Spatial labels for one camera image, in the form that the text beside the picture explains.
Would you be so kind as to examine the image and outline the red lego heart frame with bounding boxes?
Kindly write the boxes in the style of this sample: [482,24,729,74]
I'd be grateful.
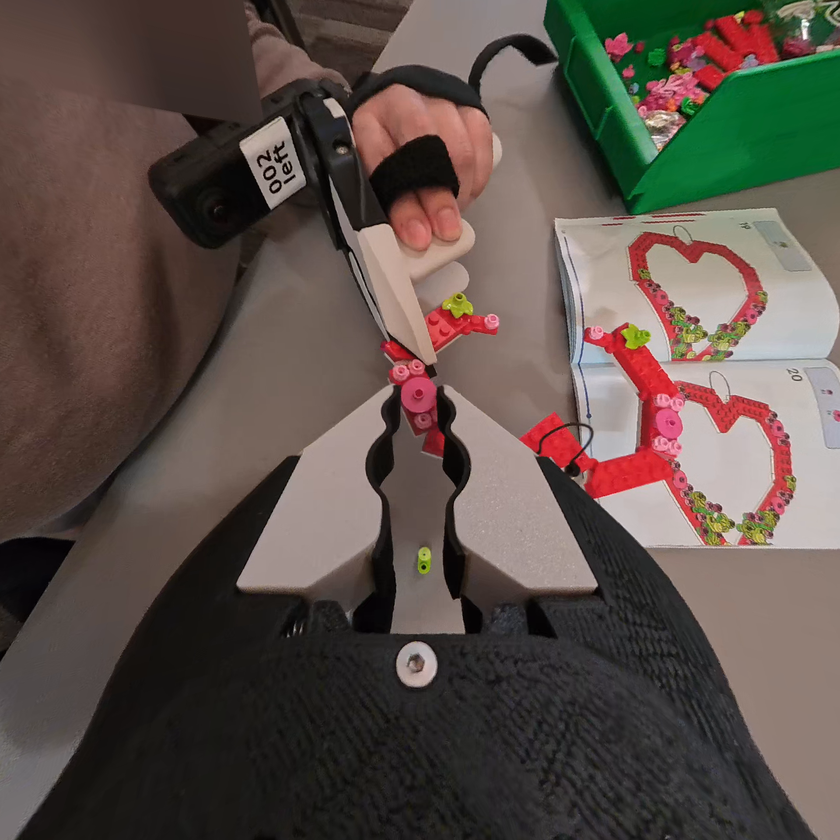
[520,322,690,503]

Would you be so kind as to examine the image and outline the person's left forearm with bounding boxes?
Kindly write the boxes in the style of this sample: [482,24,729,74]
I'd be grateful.
[246,0,358,99]

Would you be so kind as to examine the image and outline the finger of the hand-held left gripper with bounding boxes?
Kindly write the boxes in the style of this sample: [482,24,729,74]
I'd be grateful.
[348,223,439,366]
[412,261,471,309]

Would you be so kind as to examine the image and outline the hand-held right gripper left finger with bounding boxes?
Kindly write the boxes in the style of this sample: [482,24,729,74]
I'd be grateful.
[235,386,403,631]

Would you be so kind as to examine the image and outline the person's left hand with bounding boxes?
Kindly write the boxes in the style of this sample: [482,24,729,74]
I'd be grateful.
[351,88,494,252]

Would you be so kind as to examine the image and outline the green lego parts bin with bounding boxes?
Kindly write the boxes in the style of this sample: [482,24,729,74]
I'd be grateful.
[543,0,840,216]

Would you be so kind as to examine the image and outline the lego instruction booklet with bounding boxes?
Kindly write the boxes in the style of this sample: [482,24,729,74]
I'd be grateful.
[553,209,840,549]

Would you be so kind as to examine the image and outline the pile of loose lego pieces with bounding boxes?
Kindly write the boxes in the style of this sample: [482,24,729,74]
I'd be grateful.
[604,0,840,148]

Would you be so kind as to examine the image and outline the lego bar with pink flowers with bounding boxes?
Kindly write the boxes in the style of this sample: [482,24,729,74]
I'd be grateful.
[388,360,447,457]

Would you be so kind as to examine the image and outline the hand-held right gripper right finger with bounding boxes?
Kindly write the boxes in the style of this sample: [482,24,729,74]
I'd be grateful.
[436,386,599,624]

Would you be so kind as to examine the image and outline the person's beige sweatshirt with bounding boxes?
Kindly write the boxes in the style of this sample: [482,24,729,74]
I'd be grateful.
[0,85,270,542]

